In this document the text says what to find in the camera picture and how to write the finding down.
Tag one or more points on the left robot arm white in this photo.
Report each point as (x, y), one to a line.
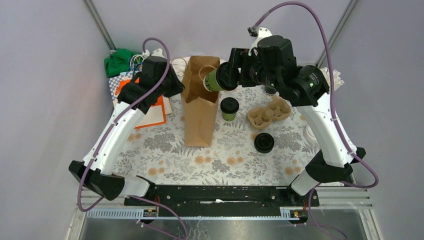
(95, 172)

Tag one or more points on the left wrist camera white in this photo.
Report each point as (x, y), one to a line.
(159, 52)

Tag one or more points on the green cloth bag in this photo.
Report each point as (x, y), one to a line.
(122, 60)

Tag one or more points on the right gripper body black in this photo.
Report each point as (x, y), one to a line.
(253, 75)

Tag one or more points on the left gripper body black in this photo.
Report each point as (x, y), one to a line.
(170, 86)

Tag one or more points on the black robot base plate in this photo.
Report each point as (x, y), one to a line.
(223, 200)

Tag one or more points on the floral table mat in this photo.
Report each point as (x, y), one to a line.
(159, 154)

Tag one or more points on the brown paper bag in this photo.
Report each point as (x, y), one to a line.
(200, 107)

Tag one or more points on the white wrapped straws bundle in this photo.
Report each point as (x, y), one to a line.
(337, 81)

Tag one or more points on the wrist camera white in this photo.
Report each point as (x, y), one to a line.
(258, 33)
(159, 52)

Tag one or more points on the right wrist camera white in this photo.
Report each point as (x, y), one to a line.
(258, 33)

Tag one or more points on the orange paper bag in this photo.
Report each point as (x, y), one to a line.
(156, 114)

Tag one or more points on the brown pulp cup carrier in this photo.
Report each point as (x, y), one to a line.
(276, 110)

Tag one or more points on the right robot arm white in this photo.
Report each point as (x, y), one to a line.
(310, 94)

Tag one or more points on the green paper cup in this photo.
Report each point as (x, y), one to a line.
(228, 117)
(210, 82)

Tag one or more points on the blue checkered paper bag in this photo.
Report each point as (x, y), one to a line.
(116, 84)

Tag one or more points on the black cup lid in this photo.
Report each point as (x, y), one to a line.
(227, 76)
(229, 105)

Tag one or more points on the black cup lids stack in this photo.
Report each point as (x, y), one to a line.
(264, 143)

